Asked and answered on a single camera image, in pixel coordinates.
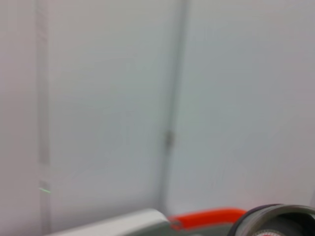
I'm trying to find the glass teacup black base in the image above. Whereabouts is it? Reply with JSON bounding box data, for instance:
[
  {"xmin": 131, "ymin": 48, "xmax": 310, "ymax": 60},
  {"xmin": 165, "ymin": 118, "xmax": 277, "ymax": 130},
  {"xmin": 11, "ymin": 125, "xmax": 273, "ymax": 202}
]
[{"xmin": 227, "ymin": 203, "xmax": 315, "ymax": 236}]

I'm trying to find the grey perforated storage bin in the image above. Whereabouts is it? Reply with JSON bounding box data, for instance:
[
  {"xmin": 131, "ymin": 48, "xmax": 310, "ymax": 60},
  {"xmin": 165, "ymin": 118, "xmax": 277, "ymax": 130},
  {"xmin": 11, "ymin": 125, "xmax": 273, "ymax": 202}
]
[{"xmin": 46, "ymin": 208, "xmax": 183, "ymax": 236}]

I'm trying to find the orange bin handle clip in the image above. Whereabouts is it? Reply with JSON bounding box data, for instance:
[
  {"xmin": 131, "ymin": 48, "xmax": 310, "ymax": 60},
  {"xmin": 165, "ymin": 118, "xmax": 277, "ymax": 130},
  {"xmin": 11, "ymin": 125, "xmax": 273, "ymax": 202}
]
[{"xmin": 168, "ymin": 207, "xmax": 247, "ymax": 231}]

